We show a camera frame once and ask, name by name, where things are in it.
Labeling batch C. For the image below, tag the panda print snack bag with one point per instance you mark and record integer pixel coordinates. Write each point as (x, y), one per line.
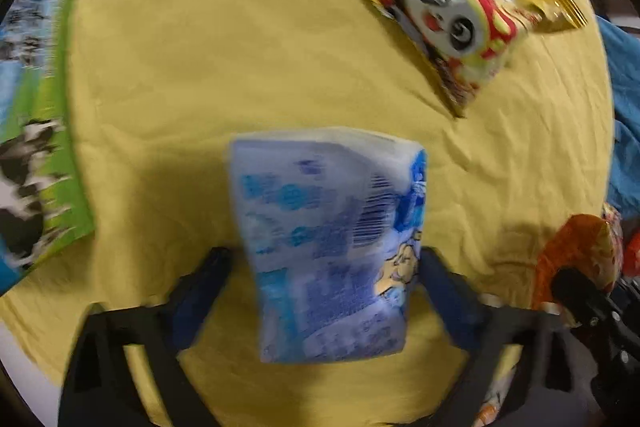
(465, 12)

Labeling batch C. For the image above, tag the orange snack bag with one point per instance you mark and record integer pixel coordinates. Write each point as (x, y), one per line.
(580, 252)

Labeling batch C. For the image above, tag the green cow print carton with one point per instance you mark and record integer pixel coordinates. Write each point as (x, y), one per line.
(35, 127)

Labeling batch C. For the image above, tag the yellow cloth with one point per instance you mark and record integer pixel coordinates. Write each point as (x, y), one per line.
(280, 57)

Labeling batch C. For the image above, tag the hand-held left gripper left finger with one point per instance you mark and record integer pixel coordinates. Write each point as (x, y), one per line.
(192, 302)

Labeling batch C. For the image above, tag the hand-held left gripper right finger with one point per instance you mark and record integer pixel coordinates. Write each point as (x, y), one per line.
(457, 307)

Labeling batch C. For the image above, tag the blue cloth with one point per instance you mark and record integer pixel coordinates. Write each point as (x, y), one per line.
(622, 117)

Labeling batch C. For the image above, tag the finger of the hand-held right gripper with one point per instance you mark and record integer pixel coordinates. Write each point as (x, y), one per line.
(590, 302)

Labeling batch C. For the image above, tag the blue white snack packet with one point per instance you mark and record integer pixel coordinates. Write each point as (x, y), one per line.
(325, 247)

